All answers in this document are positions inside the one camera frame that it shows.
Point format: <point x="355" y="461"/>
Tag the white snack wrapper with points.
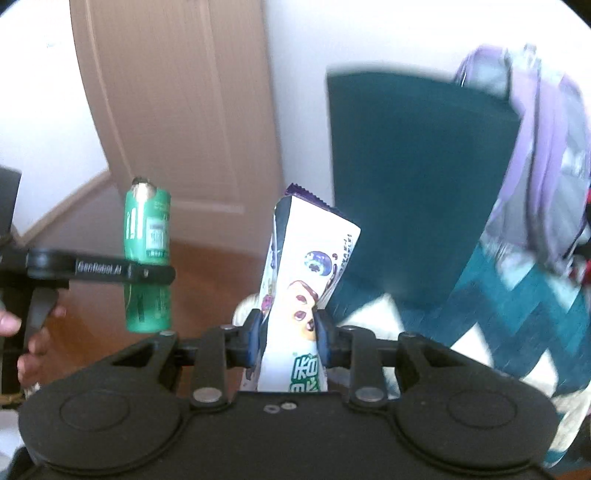
<point x="304" y="240"/>

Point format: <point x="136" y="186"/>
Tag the dark teal bin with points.
<point x="415" y="184"/>

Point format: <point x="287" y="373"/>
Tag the green plastic bottle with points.
<point x="147" y="217"/>

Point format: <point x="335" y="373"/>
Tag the person's left hand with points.
<point x="34" y="350"/>

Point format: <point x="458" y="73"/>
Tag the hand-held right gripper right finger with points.
<point x="321" y="341"/>

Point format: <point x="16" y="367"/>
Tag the teal zigzag rug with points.
<point x="508" y="300"/>

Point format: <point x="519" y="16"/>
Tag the brown wooden door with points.
<point x="175" y="106"/>

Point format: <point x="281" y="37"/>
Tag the purple backpack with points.
<point x="545" y="152"/>

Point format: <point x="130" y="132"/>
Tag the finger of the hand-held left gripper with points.
<point x="101" y="268"/>

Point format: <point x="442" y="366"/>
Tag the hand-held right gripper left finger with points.
<point x="253" y="339"/>

